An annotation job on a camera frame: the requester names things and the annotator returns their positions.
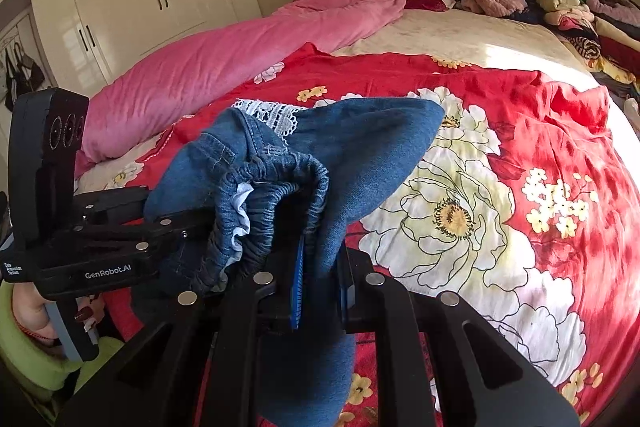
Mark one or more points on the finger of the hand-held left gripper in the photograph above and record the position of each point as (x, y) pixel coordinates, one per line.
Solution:
(115, 202)
(150, 234)

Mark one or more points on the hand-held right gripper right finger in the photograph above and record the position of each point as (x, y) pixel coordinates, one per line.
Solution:
(346, 302)

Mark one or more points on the pile of folded clothes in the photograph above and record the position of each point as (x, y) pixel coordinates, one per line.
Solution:
(600, 22)

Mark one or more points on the red floral bed sheet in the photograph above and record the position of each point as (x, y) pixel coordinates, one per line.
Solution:
(550, 132)

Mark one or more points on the hanging black bag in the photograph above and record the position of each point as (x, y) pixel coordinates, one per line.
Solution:
(22, 74)

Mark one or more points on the blue denim lace garment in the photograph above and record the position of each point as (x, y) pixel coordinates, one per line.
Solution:
(350, 147)

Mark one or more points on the person's green-sleeved left forearm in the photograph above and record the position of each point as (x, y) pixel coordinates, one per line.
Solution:
(30, 372)

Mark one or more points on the pink quilt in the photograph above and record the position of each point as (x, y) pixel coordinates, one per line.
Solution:
(200, 72)

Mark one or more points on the person's left hand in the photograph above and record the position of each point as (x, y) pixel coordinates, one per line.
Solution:
(30, 312)

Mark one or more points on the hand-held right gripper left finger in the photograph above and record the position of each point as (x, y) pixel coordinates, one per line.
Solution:
(297, 287)

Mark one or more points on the red and white pillow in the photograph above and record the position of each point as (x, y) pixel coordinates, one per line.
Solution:
(430, 1)

